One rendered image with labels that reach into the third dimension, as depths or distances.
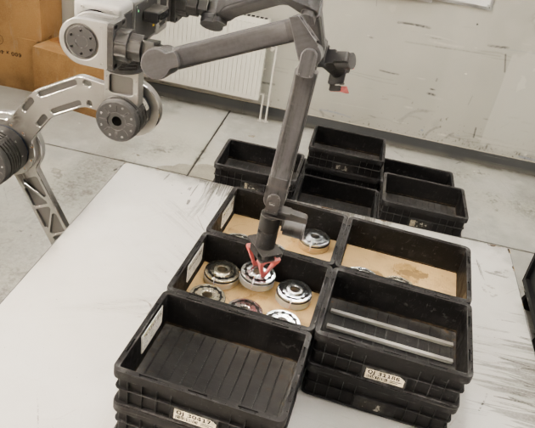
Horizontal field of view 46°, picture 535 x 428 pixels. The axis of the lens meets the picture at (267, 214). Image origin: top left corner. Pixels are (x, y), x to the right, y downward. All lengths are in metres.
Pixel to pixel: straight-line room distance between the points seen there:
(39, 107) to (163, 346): 1.00
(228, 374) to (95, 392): 0.35
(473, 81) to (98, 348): 3.63
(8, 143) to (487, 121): 3.57
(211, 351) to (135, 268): 0.55
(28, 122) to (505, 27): 3.38
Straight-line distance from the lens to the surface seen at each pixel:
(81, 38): 1.70
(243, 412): 1.40
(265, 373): 1.61
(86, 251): 2.17
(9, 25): 5.03
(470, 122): 4.94
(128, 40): 1.66
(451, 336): 1.89
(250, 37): 1.58
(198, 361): 1.62
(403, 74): 4.78
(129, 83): 2.01
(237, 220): 2.13
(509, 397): 1.99
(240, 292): 1.83
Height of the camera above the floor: 1.99
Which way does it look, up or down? 32 degrees down
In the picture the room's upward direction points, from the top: 10 degrees clockwise
